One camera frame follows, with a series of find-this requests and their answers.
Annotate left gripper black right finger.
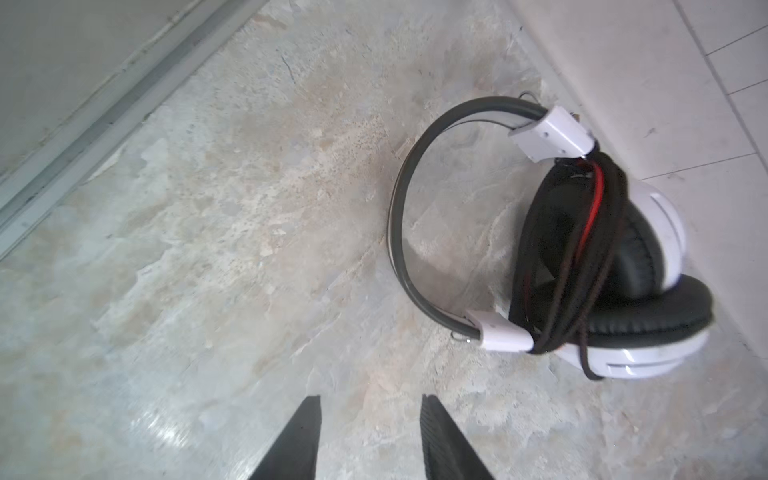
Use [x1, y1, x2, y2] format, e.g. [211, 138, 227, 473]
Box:
[419, 395, 493, 480]

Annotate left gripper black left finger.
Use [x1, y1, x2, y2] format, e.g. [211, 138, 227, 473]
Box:
[249, 396, 322, 480]

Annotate white black headphones with cable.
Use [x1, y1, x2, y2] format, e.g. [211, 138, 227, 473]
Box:
[387, 96, 714, 381]

